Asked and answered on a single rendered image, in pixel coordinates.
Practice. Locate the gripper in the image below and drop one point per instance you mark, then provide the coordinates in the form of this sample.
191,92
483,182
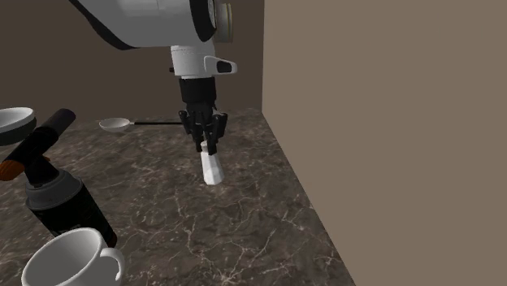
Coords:
197,95

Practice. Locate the small white bottle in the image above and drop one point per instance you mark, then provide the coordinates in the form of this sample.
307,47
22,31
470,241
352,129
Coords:
211,168

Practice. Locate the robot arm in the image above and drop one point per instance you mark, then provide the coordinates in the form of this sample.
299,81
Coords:
150,19

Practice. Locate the black blowtorch canister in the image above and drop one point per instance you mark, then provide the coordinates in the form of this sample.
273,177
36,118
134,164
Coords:
59,186

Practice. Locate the white mug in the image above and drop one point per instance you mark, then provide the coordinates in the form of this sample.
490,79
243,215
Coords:
75,259

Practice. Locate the white and black bowl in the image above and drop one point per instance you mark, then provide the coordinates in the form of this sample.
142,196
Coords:
14,123

